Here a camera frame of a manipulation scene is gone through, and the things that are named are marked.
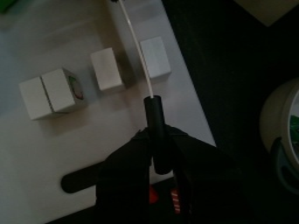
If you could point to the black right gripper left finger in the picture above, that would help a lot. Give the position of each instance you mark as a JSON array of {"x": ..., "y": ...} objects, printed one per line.
[{"x": 124, "y": 175}]

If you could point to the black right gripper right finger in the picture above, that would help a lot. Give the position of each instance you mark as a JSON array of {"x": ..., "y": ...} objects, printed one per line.
[{"x": 210, "y": 180}]

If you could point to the white sushi block pair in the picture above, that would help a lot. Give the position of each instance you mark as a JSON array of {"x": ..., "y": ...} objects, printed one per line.
[{"x": 48, "y": 93}]

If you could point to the white cutting board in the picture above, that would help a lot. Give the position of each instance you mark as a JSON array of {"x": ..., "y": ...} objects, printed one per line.
[{"x": 98, "y": 116}]

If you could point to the white bowl with toy food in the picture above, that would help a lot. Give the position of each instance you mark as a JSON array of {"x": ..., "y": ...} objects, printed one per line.
[{"x": 282, "y": 134}]

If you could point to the beige paper sheet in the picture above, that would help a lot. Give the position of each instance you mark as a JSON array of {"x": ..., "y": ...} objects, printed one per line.
[{"x": 268, "y": 10}]

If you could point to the green toy piece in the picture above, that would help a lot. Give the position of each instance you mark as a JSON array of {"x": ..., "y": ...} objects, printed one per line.
[{"x": 5, "y": 4}]

